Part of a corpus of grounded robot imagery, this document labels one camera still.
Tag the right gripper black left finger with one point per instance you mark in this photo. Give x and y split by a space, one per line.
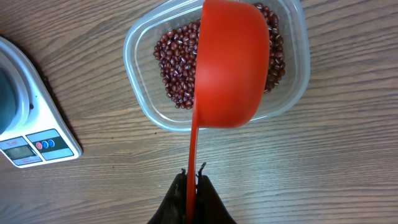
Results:
172 209

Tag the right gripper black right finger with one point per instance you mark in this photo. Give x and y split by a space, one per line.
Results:
209 208

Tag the red plastic measuring scoop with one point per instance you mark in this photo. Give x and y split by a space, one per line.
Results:
231 70

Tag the blue plastic bowl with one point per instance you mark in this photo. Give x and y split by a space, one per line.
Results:
7 101

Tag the white digital kitchen scale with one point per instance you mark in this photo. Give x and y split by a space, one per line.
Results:
38 134

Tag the red adzuki beans in container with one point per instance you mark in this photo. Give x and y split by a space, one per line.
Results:
176 51

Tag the clear plastic bean container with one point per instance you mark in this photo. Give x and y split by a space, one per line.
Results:
144 72

